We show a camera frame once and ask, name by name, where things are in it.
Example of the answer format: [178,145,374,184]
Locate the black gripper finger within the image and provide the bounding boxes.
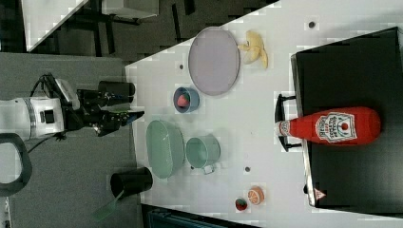
[120,111,144,126]
[105,93,134,105]

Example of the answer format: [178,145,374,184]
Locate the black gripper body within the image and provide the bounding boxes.
[65,89,124,137]

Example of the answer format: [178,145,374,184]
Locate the red ketchup bottle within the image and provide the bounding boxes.
[275,106,381,145]

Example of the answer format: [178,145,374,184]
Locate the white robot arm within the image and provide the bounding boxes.
[1,74,144,197]

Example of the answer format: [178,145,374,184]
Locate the black toaster oven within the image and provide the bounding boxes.
[275,28,402,218]

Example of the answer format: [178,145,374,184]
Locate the green oval colander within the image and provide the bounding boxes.
[146,120,185,179]

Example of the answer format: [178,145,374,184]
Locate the red strawberry in bowl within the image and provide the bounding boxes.
[177,94,190,107]

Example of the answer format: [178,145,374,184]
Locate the small blue bowl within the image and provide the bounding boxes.
[173,87,200,113]

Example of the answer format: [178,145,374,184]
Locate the green mug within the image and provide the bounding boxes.
[185,134,221,175]

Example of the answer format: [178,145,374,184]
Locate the large lilac plate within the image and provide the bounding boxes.
[188,27,240,96]

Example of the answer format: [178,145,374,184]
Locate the red strawberry toy on table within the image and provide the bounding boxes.
[235,198,247,211]

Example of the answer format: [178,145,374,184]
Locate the yellow banana toy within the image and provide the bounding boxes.
[238,30,269,68]

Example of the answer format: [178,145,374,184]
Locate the orange slice toy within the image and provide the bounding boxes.
[247,186,264,205]

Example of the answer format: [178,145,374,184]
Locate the black cylinder post upper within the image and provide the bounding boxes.
[98,81,136,97]

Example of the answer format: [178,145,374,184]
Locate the blue metal frame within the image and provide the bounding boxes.
[141,203,258,228]

